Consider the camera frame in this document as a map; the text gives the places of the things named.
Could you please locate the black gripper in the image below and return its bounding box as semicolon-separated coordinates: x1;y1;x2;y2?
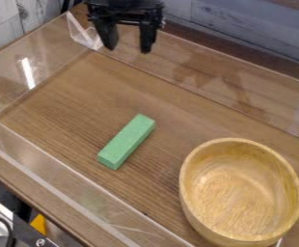
86;0;166;54

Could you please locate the green rectangular block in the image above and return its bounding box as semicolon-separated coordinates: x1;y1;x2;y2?
96;114;156;170

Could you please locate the brown wooden bowl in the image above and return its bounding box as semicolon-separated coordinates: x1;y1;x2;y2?
179;138;299;247

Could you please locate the yellow and black equipment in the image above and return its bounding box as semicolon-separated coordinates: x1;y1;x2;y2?
12;213;59;247

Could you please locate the clear acrylic corner bracket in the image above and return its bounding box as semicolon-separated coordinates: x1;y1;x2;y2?
66;13;103;51

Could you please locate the black cable bottom left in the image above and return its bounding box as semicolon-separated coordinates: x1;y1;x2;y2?
0;215;16;247

